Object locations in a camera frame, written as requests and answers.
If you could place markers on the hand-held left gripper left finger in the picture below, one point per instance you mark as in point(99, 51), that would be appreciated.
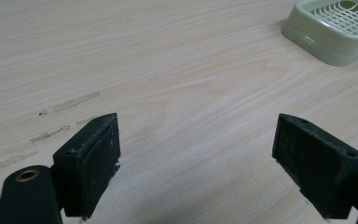
point(87, 168)

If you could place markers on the pale green plastic basket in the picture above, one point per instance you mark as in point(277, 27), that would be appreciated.
point(326, 37)

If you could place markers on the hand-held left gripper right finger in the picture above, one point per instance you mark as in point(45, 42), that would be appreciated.
point(313, 168)

